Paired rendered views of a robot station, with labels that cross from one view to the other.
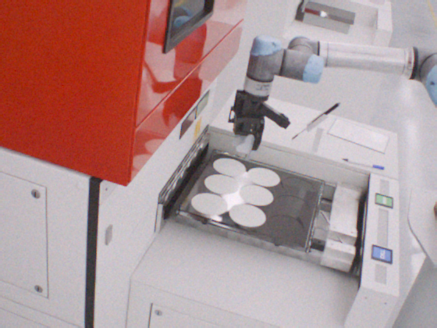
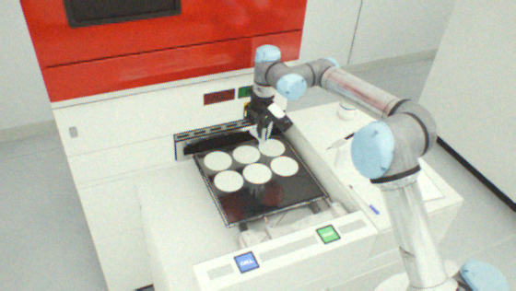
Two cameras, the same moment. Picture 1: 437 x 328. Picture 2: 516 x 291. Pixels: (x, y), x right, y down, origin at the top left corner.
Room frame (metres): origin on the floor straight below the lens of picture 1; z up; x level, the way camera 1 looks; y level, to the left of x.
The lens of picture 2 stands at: (0.69, -0.98, 1.95)
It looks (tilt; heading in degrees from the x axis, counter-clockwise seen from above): 41 degrees down; 52
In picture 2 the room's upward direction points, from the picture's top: 5 degrees clockwise
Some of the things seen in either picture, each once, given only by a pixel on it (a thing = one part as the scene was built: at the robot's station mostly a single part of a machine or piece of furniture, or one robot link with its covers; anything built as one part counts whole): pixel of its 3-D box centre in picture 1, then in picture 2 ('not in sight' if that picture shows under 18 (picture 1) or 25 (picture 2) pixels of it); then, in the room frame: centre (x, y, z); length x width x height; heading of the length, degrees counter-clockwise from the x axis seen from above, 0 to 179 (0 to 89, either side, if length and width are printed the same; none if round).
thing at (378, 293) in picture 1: (374, 245); (287, 261); (1.23, -0.48, 0.89); 0.55 x 0.09 x 0.14; 169
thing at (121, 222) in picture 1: (164, 169); (184, 120); (1.21, 0.12, 1.02); 0.82 x 0.03 x 0.40; 169
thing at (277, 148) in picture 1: (306, 147); (362, 166); (1.72, -0.30, 0.89); 0.62 x 0.35 x 0.14; 79
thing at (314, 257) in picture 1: (262, 242); not in sight; (1.23, -0.17, 0.84); 0.50 x 0.02 x 0.03; 79
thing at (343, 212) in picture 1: (341, 226); (295, 234); (1.33, -0.40, 0.87); 0.36 x 0.08 x 0.03; 169
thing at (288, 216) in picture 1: (255, 195); (257, 173); (1.36, -0.13, 0.90); 0.34 x 0.34 x 0.01; 79
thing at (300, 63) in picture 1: (301, 64); (290, 80); (1.42, -0.18, 1.29); 0.11 x 0.11 x 0.08; 88
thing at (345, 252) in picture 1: (339, 250); (251, 243); (1.17, -0.37, 0.89); 0.08 x 0.03 x 0.03; 79
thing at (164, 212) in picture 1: (184, 178); (231, 139); (1.38, 0.07, 0.89); 0.44 x 0.02 x 0.10; 169
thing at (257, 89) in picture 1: (257, 85); (263, 87); (1.40, -0.08, 1.21); 0.08 x 0.08 x 0.05
